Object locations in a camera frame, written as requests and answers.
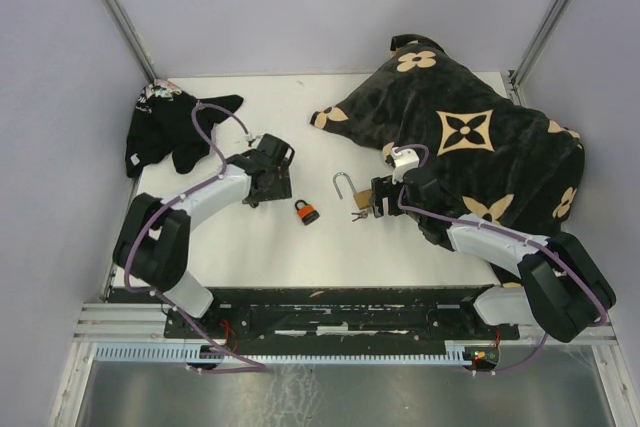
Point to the black base frame bar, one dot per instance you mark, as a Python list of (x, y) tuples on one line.
[(421, 313)]

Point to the black printed garment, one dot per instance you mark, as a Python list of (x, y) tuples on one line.
[(168, 121)]

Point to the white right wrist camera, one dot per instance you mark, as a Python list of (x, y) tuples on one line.
[(402, 161)]

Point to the right aluminium frame post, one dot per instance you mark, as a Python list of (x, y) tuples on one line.
[(535, 47)]

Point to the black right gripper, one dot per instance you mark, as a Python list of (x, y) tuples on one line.
[(381, 188)]

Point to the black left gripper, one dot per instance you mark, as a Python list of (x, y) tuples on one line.
[(281, 188)]

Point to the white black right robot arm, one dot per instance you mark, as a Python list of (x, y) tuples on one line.
[(558, 285)]

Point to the aluminium frame post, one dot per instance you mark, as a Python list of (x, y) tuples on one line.
[(131, 38), (535, 47)]

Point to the orange black small padlock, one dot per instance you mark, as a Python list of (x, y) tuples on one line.
[(306, 212)]

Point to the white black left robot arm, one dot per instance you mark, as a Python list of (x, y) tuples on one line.
[(153, 243)]

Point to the brass padlock silver shackle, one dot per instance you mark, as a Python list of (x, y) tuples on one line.
[(362, 198)]

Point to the black beige patterned blanket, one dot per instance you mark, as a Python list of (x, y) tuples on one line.
[(510, 165)]

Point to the left aluminium frame post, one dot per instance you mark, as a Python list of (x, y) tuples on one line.
[(131, 38)]

